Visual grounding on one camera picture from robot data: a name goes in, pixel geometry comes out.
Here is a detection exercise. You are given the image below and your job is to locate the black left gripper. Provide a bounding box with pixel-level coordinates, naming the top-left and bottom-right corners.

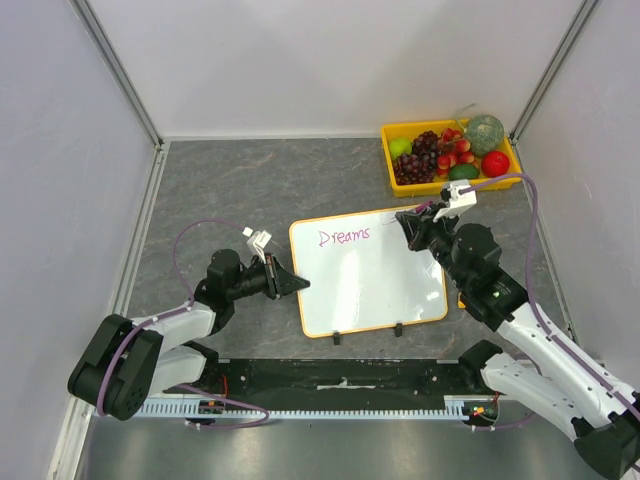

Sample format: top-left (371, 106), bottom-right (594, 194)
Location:
top-left (228, 252), bottom-right (309, 301)

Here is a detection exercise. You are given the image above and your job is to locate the white marker with purple cap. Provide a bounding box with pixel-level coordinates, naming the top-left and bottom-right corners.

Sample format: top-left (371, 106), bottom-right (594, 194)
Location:
top-left (383, 200), bottom-right (433, 229)

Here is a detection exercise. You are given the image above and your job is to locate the orange framed whiteboard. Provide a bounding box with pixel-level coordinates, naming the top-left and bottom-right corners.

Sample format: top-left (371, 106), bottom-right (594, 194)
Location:
top-left (289, 206), bottom-right (448, 338)

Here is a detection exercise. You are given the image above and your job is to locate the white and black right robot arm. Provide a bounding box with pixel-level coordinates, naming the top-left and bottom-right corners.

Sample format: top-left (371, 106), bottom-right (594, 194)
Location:
top-left (395, 209), bottom-right (639, 479)

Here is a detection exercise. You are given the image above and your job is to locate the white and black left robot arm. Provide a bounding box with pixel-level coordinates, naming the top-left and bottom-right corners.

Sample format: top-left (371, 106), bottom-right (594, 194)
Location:
top-left (67, 249), bottom-right (311, 421)

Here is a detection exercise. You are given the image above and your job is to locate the dark purple grape bunch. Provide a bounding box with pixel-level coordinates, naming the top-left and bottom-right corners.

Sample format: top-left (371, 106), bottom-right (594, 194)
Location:
top-left (392, 153), bottom-right (438, 186)

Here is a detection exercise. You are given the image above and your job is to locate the green apple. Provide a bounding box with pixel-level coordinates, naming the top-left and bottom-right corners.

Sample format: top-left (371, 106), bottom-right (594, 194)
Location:
top-left (388, 138), bottom-right (413, 159)

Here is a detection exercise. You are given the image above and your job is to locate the red cherry cluster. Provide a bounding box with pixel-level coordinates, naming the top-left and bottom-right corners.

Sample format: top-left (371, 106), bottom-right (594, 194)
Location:
top-left (436, 128), bottom-right (480, 179)

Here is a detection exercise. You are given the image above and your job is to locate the dark red grape bunch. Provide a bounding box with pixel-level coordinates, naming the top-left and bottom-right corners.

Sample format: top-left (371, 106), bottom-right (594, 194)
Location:
top-left (412, 130), bottom-right (440, 156)

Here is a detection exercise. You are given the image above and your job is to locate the yellow plastic fruit tray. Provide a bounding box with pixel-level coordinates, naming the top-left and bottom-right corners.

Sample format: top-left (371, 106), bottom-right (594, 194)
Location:
top-left (380, 118), bottom-right (523, 198)

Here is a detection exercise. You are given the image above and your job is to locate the red apple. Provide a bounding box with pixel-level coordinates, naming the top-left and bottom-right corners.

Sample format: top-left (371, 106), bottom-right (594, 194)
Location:
top-left (481, 151), bottom-right (510, 178)

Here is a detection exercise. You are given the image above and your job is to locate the green netted melon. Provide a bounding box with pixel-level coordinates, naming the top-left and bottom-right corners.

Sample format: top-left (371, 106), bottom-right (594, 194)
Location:
top-left (464, 114), bottom-right (504, 157)

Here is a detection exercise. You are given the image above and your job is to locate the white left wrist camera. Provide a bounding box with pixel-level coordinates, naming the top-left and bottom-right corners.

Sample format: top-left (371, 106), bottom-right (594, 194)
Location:
top-left (242, 227), bottom-right (272, 264)

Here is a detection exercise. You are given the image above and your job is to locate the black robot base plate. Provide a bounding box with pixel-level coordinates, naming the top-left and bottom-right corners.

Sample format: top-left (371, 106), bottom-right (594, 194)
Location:
top-left (195, 359), bottom-right (493, 412)

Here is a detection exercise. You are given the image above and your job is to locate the left aluminium floor rail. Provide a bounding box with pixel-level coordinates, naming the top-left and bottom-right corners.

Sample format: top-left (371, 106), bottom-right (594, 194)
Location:
top-left (105, 143), bottom-right (170, 316)

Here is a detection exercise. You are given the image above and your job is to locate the light blue slotted cable duct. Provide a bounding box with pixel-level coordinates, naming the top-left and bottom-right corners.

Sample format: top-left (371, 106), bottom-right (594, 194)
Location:
top-left (134, 395), bottom-right (472, 421)

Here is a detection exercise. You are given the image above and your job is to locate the right aluminium frame post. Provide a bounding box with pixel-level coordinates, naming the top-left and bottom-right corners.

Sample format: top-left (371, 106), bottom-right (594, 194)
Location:
top-left (509, 0), bottom-right (601, 147)

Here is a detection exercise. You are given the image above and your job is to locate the aluminium frame post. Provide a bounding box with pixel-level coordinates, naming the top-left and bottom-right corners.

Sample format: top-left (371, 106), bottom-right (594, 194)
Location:
top-left (509, 0), bottom-right (601, 147)
top-left (70, 0), bottom-right (164, 149)

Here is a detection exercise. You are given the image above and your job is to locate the left aluminium frame post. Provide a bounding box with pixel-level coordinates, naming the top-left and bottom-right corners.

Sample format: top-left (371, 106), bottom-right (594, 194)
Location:
top-left (70, 0), bottom-right (164, 149)

